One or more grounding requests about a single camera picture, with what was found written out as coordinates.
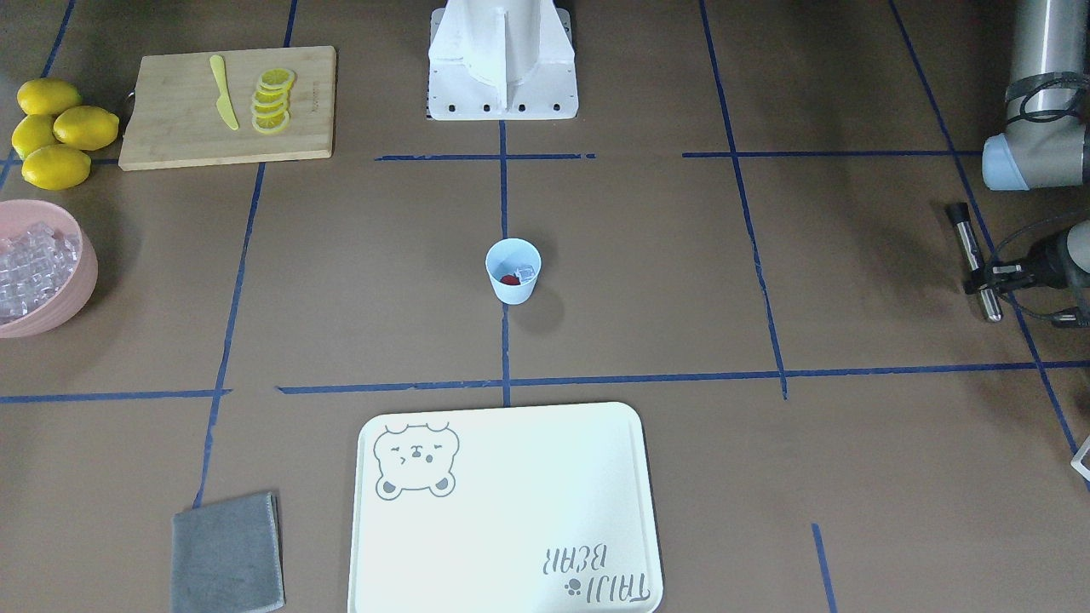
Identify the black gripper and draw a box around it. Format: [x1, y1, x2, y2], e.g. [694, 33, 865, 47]
[964, 242, 1068, 295]

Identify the steel muddler with black tip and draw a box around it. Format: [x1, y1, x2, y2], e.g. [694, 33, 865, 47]
[944, 202, 1003, 323]

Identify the clear ice cube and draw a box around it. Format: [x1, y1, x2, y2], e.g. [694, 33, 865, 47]
[513, 265, 538, 284]

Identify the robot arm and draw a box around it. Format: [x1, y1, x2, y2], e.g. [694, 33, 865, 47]
[982, 1, 1087, 191]

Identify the light blue cup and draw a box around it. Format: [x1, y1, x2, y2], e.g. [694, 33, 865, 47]
[485, 238, 542, 307]

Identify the pile of ice cubes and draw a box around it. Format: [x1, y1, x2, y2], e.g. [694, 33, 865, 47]
[1, 223, 82, 324]

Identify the white bear serving tray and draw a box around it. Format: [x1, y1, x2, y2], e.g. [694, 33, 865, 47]
[347, 401, 664, 612]

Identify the lemon slice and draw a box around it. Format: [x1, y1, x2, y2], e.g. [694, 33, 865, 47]
[250, 100, 290, 119]
[257, 67, 296, 93]
[250, 110, 291, 135]
[250, 87, 290, 107]

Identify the wooden cutting board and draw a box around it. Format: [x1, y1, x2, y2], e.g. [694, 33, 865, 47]
[119, 46, 337, 171]

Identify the yellow plastic knife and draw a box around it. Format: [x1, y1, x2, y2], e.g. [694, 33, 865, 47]
[208, 55, 240, 131]

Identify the grey folded cloth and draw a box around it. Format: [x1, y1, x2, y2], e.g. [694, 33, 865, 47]
[169, 491, 287, 612]

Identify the whole yellow lemon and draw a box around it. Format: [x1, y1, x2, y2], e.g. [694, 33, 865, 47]
[22, 144, 92, 191]
[16, 77, 83, 117]
[11, 115, 59, 160]
[52, 106, 120, 152]

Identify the pink bowl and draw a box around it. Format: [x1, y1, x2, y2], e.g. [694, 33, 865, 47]
[1, 199, 98, 339]

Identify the white wire cup rack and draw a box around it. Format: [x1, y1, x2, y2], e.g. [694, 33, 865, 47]
[1070, 436, 1090, 484]

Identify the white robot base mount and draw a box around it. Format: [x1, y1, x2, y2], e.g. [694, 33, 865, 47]
[426, 1, 579, 122]

